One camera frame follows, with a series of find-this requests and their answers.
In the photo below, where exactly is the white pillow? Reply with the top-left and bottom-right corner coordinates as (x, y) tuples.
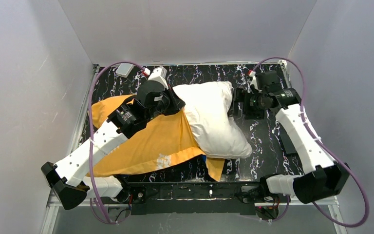
(173, 81), (252, 159)

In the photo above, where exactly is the yellow and blue pillowcase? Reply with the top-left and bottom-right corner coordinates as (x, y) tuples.
(85, 94), (225, 182)

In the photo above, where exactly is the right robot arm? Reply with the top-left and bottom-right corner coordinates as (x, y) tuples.
(232, 71), (349, 204)

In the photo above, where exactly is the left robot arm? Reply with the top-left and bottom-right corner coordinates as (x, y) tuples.
(41, 66), (185, 210)

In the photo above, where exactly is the small white box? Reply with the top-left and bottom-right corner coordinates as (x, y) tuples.
(115, 63), (134, 78)

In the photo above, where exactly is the black plate on table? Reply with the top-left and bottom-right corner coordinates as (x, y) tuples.
(279, 129), (297, 156)

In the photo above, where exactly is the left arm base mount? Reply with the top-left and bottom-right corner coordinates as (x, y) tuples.
(112, 175), (147, 205)

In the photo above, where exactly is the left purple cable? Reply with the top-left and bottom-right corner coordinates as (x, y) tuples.
(87, 61), (150, 225)

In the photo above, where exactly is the aluminium frame rail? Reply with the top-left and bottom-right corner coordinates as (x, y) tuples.
(40, 64), (100, 234)

